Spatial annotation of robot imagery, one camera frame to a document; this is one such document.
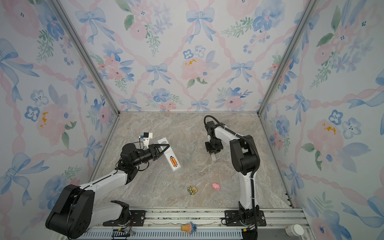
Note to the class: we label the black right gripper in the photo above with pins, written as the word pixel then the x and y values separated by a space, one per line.
pixel 210 151

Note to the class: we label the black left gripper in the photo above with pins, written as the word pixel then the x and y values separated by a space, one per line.
pixel 154 151

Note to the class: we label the white battery cover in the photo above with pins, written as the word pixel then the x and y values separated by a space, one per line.
pixel 213 157

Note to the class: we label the white remote control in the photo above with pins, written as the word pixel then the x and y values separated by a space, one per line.
pixel 170 153

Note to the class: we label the orange AA battery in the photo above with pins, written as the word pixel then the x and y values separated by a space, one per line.
pixel 171 162
pixel 176 161

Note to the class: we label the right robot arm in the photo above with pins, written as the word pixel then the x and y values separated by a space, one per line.
pixel 245 160

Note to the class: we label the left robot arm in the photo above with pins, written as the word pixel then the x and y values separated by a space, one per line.
pixel 74 212

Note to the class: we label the pink pig toy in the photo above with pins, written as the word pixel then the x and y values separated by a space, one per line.
pixel 216 186

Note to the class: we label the red green toy car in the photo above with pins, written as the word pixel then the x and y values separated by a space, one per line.
pixel 192 190

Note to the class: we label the orange blue plush toy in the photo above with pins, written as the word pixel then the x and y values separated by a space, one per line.
pixel 189 228

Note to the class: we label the white cup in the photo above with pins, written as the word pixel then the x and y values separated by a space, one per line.
pixel 295 230

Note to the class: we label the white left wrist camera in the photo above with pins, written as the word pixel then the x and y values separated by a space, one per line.
pixel 145 139

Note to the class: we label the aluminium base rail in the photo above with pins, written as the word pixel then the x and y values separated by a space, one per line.
pixel 212 224

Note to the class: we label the aluminium corner post left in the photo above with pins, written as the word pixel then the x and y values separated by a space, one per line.
pixel 81 49

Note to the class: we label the aluminium corner post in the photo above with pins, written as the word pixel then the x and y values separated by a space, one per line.
pixel 81 49
pixel 291 47

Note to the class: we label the aluminium corner post right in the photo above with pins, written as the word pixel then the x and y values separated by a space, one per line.
pixel 291 47

